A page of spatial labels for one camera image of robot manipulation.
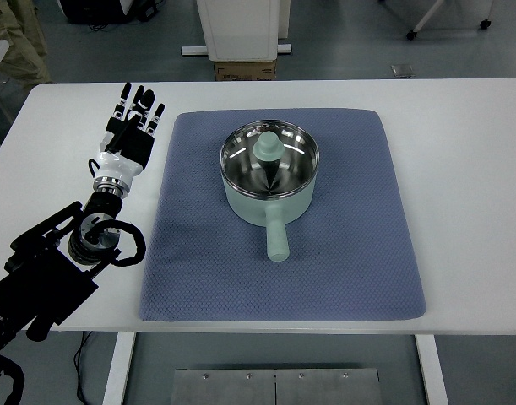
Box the green pot with handle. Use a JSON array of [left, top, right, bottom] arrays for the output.
[[220, 120, 320, 263]]

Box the glass lid with green knob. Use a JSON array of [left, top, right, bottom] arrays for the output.
[[220, 120, 319, 198]]

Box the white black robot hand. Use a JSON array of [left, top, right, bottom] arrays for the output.
[[95, 82, 166, 183]]

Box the person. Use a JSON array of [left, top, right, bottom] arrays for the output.
[[0, 0, 52, 92]]

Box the white pedestal cabinet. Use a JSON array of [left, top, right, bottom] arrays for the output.
[[180, 0, 292, 62]]

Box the blue textured mat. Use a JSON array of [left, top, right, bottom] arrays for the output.
[[138, 107, 427, 323]]

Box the black floor cable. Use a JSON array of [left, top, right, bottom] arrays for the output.
[[73, 332, 94, 405]]

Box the brown cardboard box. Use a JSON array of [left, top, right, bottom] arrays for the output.
[[213, 58, 278, 82]]

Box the small black box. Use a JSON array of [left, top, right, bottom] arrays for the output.
[[134, 0, 160, 23]]

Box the black and white machine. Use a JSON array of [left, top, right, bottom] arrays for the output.
[[57, 0, 134, 25]]

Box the white table leg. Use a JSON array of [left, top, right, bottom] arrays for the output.
[[413, 334, 450, 405], [101, 332, 137, 405]]

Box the white wheeled cart frame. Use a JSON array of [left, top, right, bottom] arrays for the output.
[[377, 0, 493, 41]]

